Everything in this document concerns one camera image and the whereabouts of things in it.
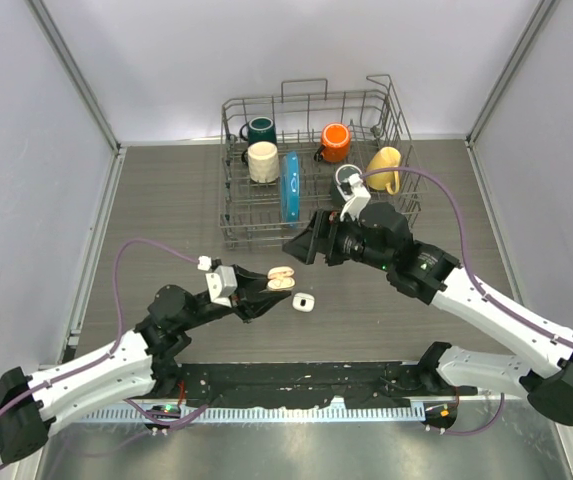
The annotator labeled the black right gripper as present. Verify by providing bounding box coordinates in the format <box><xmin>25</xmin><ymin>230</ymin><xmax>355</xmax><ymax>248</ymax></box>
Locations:
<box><xmin>283</xmin><ymin>209</ymin><xmax>393</xmax><ymax>272</ymax></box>

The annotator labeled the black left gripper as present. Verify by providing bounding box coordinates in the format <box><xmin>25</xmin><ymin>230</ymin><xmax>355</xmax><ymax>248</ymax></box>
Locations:
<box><xmin>181</xmin><ymin>264</ymin><xmax>290</xmax><ymax>331</ymax></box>

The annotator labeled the beige earbud charging case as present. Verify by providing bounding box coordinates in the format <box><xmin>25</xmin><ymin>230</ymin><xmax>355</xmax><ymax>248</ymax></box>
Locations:
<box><xmin>267</xmin><ymin>266</ymin><xmax>295</xmax><ymax>291</ymax></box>

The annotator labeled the white earbud charging case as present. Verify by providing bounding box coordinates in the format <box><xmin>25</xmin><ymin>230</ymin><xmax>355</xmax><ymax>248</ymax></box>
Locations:
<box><xmin>292</xmin><ymin>292</ymin><xmax>316</xmax><ymax>313</ymax></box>

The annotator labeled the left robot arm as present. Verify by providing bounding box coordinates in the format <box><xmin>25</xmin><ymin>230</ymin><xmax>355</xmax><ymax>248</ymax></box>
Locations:
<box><xmin>0</xmin><ymin>265</ymin><xmax>295</xmax><ymax>466</ymax></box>

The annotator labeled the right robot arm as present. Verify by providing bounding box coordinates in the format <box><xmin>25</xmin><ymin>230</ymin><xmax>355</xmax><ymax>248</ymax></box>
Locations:
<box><xmin>282</xmin><ymin>203</ymin><xmax>573</xmax><ymax>426</ymax></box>

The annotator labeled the grey mug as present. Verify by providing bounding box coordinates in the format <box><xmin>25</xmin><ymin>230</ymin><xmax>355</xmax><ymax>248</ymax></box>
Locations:
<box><xmin>330</xmin><ymin>164</ymin><xmax>362</xmax><ymax>207</ymax></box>

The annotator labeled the blue plastic plate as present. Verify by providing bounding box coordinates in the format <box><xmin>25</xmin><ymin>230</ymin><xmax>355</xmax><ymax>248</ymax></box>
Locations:
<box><xmin>280</xmin><ymin>151</ymin><xmax>300</xmax><ymax>227</ymax></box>

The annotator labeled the cream ribbed mug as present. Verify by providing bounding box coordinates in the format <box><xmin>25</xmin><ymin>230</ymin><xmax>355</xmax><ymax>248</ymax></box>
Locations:
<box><xmin>242</xmin><ymin>141</ymin><xmax>280</xmax><ymax>184</ymax></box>

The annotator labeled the orange mug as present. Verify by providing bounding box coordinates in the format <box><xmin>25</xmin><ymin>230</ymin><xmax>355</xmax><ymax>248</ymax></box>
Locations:
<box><xmin>314</xmin><ymin>122</ymin><xmax>351</xmax><ymax>164</ymax></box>

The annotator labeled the yellow mug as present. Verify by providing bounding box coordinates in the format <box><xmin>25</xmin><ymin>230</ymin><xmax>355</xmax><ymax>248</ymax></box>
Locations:
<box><xmin>366</xmin><ymin>146</ymin><xmax>402</xmax><ymax>195</ymax></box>

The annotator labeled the dark green mug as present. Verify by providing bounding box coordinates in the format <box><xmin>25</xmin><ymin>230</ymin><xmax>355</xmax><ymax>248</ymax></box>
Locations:
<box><xmin>239</xmin><ymin>116</ymin><xmax>277</xmax><ymax>145</ymax></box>

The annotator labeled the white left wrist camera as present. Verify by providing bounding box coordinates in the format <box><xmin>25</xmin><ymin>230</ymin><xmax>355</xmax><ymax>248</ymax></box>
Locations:
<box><xmin>197</xmin><ymin>256</ymin><xmax>238</xmax><ymax>307</ymax></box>

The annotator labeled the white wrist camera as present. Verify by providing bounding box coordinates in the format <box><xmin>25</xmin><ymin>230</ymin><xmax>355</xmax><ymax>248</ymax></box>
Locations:
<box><xmin>340</xmin><ymin>173</ymin><xmax>371</xmax><ymax>222</ymax></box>
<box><xmin>197</xmin><ymin>256</ymin><xmax>238</xmax><ymax>307</ymax></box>

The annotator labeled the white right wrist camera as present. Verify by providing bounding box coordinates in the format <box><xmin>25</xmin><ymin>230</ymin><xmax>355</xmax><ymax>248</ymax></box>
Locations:
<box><xmin>340</xmin><ymin>173</ymin><xmax>371</xmax><ymax>222</ymax></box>

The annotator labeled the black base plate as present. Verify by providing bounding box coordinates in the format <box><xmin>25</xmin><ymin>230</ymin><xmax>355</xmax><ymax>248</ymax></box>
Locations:
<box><xmin>140</xmin><ymin>361</ymin><xmax>478</xmax><ymax>410</ymax></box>

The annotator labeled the grey wire dish rack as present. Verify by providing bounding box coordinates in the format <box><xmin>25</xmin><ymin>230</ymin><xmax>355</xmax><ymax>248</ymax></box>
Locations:
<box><xmin>219</xmin><ymin>74</ymin><xmax>420</xmax><ymax>249</ymax></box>

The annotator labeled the white slotted cable duct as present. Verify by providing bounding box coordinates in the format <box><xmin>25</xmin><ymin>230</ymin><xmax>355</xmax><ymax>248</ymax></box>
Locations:
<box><xmin>77</xmin><ymin>399</ymin><xmax>425</xmax><ymax>424</ymax></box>

